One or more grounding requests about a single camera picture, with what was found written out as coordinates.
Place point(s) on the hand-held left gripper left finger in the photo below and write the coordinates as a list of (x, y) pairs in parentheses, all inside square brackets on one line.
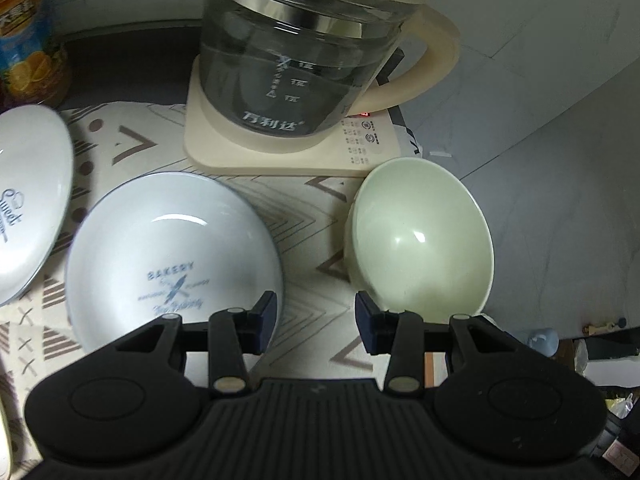
[(265, 317)]

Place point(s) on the orange juice bottle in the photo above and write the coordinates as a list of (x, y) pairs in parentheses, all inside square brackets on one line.
[(30, 50)]

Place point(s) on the cream kettle heating base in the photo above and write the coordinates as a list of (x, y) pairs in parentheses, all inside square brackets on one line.
[(360, 155)]

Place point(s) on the small white printed plate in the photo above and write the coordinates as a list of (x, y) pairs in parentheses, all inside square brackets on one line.
[(170, 240)]

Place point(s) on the light blue plastic container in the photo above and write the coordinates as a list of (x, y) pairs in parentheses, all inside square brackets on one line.
[(542, 341)]

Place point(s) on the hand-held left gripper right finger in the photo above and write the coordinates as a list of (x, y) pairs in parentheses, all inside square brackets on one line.
[(364, 317)]

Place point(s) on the pale green bowl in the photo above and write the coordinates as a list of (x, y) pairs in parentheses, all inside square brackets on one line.
[(420, 240)]

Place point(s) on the patterned beige table mat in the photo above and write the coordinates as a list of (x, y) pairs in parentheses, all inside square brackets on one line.
[(305, 210)]

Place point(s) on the large white printed plate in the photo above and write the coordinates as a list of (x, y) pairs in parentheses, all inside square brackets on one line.
[(30, 185)]

